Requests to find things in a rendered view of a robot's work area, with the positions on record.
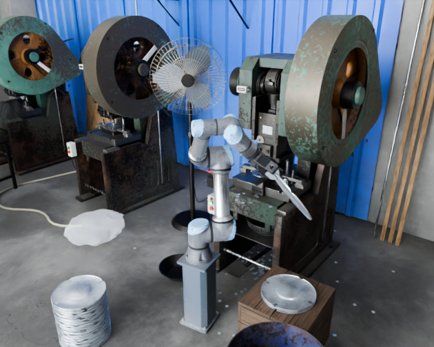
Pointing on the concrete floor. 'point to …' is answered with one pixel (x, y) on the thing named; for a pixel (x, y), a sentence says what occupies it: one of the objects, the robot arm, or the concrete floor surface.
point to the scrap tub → (273, 336)
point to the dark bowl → (171, 268)
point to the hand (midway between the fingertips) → (277, 177)
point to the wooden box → (263, 314)
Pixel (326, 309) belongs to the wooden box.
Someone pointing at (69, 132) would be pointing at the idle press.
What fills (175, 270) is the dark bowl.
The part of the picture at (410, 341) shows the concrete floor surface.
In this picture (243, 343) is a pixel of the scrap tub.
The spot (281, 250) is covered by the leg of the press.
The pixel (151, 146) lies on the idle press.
